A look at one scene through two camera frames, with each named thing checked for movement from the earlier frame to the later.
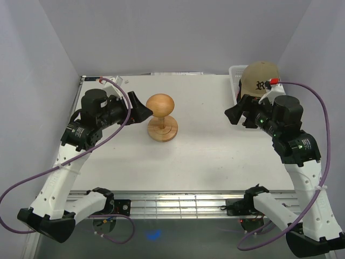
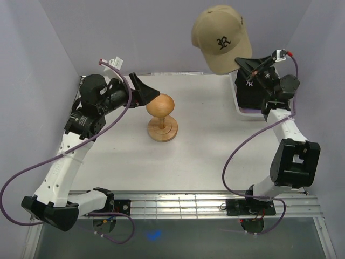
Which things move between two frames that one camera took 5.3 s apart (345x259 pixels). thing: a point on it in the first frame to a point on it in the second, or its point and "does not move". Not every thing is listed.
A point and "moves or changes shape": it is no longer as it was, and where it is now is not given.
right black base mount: x=242 y=206 does not move
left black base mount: x=115 y=206 does not move
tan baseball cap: x=255 y=75 moves or changes shape
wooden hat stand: x=161 y=127 does not move
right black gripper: x=234 y=113 to x=266 y=61
